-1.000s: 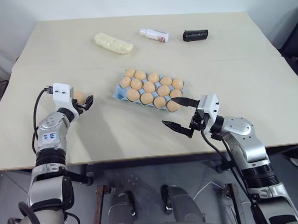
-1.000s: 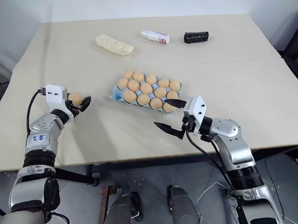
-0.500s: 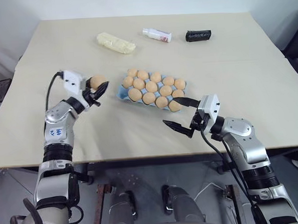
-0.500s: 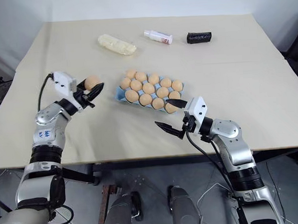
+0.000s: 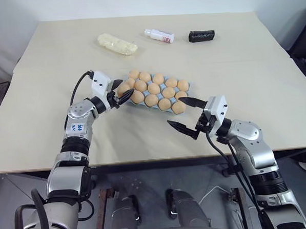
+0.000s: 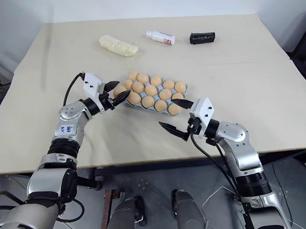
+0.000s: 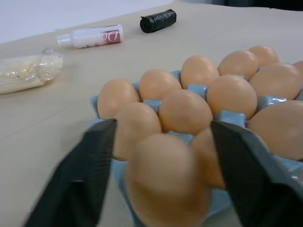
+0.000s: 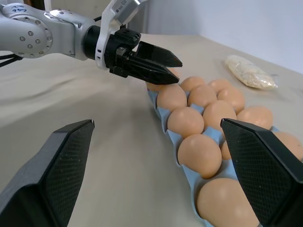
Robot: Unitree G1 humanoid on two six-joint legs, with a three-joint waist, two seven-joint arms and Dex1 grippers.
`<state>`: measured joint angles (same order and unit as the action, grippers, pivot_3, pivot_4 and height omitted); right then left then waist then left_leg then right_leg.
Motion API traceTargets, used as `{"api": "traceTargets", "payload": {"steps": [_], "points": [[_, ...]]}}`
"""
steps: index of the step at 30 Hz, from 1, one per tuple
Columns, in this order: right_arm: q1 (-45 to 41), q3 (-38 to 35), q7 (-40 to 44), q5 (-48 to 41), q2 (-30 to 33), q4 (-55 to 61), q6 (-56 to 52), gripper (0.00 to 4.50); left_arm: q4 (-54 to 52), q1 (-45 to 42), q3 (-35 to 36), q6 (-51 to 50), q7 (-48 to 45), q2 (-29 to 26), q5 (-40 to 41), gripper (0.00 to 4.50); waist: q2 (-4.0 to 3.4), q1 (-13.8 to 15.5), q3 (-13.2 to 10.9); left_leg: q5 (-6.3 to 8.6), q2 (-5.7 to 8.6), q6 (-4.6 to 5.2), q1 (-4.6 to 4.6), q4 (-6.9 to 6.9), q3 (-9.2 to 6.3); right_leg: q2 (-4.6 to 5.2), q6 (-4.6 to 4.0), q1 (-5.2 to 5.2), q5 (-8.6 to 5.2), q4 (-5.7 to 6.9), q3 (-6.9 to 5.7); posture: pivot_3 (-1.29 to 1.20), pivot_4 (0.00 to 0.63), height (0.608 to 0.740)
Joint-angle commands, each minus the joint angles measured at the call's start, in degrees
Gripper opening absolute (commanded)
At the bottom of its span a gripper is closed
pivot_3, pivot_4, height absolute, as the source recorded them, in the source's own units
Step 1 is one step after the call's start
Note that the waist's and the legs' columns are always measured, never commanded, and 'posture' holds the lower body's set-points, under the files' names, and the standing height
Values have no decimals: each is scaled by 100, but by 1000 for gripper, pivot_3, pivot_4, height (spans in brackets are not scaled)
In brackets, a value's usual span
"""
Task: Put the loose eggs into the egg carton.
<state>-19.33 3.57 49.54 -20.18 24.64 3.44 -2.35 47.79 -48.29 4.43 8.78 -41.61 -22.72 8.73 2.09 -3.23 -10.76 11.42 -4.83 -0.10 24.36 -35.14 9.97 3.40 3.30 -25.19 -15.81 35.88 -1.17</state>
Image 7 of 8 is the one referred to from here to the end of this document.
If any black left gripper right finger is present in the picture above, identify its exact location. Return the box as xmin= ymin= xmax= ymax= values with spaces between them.
xmin=211 ymin=120 xmax=303 ymax=227

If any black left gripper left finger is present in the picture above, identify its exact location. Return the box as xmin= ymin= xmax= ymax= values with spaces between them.
xmin=23 ymin=120 xmax=118 ymax=227

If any blue egg tray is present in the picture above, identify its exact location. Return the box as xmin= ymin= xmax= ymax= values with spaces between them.
xmin=88 ymin=66 xmax=303 ymax=227

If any clear bag of white grains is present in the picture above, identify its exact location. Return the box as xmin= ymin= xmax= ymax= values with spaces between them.
xmin=0 ymin=47 xmax=65 ymax=96

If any white lotion bottle pink label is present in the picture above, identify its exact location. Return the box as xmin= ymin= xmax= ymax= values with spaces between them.
xmin=56 ymin=24 xmax=124 ymax=49

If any black garbage bag roll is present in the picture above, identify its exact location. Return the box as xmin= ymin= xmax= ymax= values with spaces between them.
xmin=139 ymin=9 xmax=178 ymax=34

